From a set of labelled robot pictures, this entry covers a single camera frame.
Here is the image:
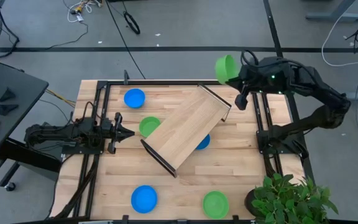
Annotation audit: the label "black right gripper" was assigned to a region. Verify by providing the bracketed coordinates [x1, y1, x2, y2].
[225, 57, 281, 111]

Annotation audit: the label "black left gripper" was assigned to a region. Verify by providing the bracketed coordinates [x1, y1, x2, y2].
[100, 112, 135, 155]

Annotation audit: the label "large green plastic bowl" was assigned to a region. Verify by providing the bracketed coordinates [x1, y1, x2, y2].
[202, 190, 230, 220]
[214, 54, 241, 85]

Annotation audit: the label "small green plastic bowl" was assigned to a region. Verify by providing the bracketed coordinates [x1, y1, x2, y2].
[139, 116, 162, 138]

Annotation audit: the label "small blue plastic bowl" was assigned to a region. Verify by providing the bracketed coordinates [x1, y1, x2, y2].
[123, 88, 146, 110]

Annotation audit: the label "large blue plastic bowl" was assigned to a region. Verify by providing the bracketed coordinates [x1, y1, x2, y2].
[131, 185, 158, 214]
[195, 134, 211, 151]

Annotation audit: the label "wooden riser shelf black legs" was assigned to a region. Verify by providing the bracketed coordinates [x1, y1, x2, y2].
[140, 83, 232, 179]

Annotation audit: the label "black desk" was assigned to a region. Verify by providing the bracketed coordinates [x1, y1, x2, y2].
[0, 58, 62, 192]

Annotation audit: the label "black wedge block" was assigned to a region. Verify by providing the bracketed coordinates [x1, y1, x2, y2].
[0, 103, 20, 116]
[0, 87, 16, 102]

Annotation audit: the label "potted green leafy plant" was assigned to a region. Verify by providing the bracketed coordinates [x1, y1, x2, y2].
[244, 173, 339, 224]

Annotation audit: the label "black aluminium rig frame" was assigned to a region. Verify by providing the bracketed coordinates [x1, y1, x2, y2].
[53, 70, 315, 224]

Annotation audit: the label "long black cable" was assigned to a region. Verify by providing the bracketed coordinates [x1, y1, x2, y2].
[105, 0, 146, 80]

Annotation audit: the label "black coiled cable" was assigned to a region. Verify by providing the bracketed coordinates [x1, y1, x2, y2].
[122, 11, 141, 35]

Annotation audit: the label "white yellow cable bundle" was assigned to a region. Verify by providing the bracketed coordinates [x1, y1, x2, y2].
[62, 0, 103, 24]

